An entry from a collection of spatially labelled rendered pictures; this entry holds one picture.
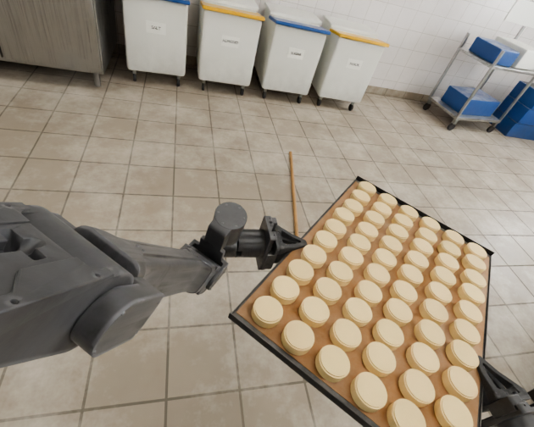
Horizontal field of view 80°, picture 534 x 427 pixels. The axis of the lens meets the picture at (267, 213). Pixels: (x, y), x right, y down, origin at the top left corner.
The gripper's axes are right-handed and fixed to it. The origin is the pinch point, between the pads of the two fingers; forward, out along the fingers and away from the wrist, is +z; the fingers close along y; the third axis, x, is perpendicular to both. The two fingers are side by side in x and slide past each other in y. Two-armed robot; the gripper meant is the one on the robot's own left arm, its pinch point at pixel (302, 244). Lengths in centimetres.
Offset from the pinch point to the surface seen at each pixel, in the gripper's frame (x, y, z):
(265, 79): -276, 69, 62
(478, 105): -272, 53, 330
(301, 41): -274, 29, 87
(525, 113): -265, 49, 401
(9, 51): -250, 74, -148
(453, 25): -338, -9, 290
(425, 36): -339, 8, 262
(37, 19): -250, 47, -124
